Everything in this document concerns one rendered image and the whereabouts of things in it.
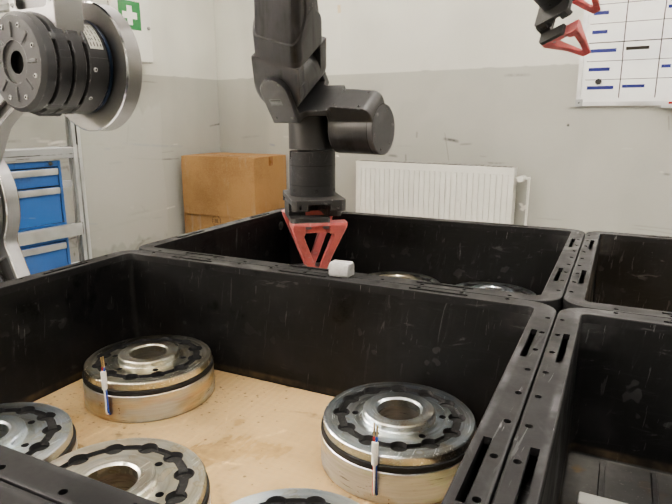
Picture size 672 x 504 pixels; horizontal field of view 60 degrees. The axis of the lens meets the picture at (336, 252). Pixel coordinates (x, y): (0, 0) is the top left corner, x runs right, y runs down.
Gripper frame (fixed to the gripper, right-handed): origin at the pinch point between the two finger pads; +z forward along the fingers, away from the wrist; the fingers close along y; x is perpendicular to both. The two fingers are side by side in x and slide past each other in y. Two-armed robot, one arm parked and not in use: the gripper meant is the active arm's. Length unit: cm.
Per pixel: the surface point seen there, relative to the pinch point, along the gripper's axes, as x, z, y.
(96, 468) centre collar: 18.7, 0.0, -40.8
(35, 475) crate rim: 18, -6, -51
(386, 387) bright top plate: -0.1, 0.6, -33.5
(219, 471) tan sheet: 12.1, 3.7, -36.9
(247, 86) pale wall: -11, -36, 366
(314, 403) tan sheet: 4.6, 3.8, -28.9
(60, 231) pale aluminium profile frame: 77, 29, 181
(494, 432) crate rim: 1, -6, -51
